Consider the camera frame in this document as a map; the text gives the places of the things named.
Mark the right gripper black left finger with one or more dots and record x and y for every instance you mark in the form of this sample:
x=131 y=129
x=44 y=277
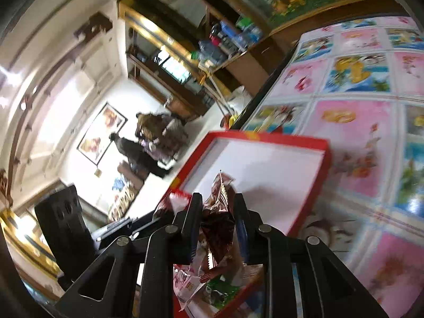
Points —
x=142 y=267

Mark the white plastic bucket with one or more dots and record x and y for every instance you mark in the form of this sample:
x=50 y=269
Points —
x=240 y=98

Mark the yellow broom and dustpan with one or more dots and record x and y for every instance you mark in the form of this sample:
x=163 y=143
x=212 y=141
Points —
x=220 y=95

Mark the colourful fruit pattern tablecloth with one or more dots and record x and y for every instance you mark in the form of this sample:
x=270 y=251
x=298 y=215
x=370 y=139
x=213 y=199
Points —
x=359 y=85

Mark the seated person brown jacket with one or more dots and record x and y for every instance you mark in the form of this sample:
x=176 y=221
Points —
x=162 y=135

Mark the framed wall picture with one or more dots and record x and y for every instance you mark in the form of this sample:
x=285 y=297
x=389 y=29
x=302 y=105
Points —
x=96 y=140

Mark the brown Manny chocolate packet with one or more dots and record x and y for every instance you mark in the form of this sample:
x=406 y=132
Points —
x=219 y=229

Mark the wooden sideboard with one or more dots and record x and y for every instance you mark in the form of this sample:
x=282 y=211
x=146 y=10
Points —
x=252 y=68

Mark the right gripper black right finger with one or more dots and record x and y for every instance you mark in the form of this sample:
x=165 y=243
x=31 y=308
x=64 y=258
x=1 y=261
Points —
x=301 y=277

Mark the bottles on sideboard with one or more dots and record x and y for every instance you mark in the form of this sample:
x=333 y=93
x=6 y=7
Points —
x=225 y=43

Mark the pink Lotso bear snack packet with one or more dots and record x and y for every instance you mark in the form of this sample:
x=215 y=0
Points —
x=187 y=283

